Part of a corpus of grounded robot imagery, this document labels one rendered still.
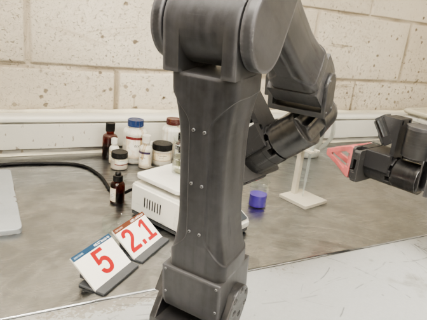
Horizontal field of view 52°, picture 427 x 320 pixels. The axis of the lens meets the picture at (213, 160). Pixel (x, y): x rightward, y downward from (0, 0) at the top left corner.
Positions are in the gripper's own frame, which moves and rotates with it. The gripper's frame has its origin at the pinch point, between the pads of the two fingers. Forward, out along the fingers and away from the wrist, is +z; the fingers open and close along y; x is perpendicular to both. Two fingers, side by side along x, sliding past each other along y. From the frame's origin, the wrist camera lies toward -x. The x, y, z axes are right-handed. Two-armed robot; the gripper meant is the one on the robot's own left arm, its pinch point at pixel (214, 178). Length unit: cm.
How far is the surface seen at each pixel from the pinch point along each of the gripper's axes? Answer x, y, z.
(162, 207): 0.0, 1.2, 13.2
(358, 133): -2, -106, 18
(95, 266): 5.1, 19.5, 11.1
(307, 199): 10.5, -35.3, 7.3
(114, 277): 7.7, 17.5, 10.8
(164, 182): -4.1, -0.4, 11.8
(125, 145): -21.5, -17.4, 38.2
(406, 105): -4, -134, 6
